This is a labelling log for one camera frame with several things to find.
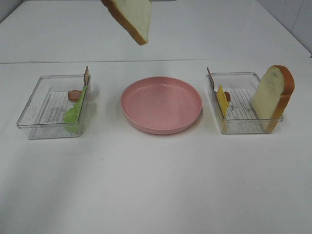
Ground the clear left plastic container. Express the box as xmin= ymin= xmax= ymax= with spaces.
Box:
xmin=17 ymin=74 xmax=90 ymax=139

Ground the clear plastic container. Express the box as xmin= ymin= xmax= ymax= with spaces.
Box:
xmin=17 ymin=74 xmax=90 ymax=139
xmin=207 ymin=72 xmax=283 ymax=134

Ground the green lettuce leaf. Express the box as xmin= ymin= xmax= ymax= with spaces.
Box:
xmin=63 ymin=88 xmax=87 ymax=123

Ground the white bread slice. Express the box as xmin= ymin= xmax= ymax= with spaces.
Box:
xmin=102 ymin=0 xmax=152 ymax=45

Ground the yellow cheese slice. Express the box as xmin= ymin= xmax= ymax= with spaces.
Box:
xmin=216 ymin=84 xmax=229 ymax=133

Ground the bacon strip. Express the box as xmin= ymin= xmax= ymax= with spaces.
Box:
xmin=68 ymin=66 xmax=90 ymax=101
xmin=207 ymin=67 xmax=231 ymax=102

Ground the pink round plate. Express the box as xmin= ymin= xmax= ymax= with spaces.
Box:
xmin=120 ymin=77 xmax=202 ymax=135

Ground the clear right plastic container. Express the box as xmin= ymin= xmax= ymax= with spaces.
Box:
xmin=207 ymin=72 xmax=283 ymax=134

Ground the upright bread slice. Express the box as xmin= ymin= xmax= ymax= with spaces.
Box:
xmin=251 ymin=65 xmax=295 ymax=132

